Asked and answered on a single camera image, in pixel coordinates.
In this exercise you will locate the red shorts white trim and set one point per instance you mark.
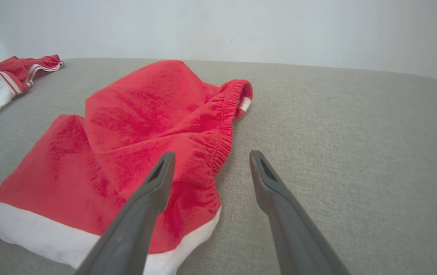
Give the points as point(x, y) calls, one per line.
point(127, 122)

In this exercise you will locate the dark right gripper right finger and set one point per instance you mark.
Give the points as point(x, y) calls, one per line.
point(295, 236)

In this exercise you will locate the red white basketball jersey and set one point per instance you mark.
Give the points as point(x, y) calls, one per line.
point(8, 72)

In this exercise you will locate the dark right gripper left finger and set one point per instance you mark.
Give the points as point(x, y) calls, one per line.
point(138, 221)

